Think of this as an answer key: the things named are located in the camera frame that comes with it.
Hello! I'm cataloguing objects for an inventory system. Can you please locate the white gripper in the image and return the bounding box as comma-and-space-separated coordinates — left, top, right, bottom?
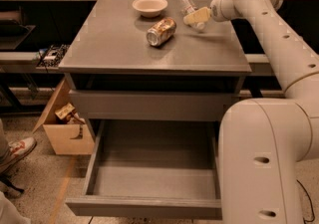
183, 0, 234, 25

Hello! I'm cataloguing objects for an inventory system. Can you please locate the clear plastic water bottle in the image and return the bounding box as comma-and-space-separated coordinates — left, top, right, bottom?
180, 0, 205, 32

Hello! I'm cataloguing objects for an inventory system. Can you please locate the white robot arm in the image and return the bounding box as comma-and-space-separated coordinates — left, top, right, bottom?
184, 0, 319, 224

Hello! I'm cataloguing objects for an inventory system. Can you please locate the grey drawer cabinet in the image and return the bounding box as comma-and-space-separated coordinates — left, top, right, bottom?
59, 0, 251, 134

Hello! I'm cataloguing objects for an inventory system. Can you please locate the closed grey top drawer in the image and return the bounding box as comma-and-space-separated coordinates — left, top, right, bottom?
69, 90, 235, 121

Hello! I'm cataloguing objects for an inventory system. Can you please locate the open grey middle drawer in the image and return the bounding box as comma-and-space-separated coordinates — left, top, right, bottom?
66, 120, 222, 220

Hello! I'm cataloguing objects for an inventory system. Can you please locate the crushed soda can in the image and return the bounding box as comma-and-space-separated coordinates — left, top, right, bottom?
147, 17, 176, 47

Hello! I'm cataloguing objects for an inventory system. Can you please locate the white paper bowl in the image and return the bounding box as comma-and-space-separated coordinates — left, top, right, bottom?
133, 0, 167, 18

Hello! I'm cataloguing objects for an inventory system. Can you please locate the black white patterned notebook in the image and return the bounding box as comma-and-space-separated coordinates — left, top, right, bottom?
38, 44, 69, 68

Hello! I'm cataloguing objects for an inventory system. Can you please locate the snack bag in box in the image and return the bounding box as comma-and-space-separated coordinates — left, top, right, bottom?
55, 103, 85, 124

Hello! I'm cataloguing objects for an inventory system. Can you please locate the cardboard box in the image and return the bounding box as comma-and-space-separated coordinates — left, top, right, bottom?
33, 79, 95, 155

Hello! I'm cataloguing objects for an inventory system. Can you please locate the white red sneaker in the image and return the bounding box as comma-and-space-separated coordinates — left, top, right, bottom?
0, 137, 37, 173

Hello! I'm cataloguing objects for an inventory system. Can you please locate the person's grey trouser leg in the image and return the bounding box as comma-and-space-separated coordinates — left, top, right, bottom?
0, 120, 31, 224

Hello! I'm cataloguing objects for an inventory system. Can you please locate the black pedal cable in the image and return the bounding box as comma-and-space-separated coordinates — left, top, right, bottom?
296, 179, 316, 224

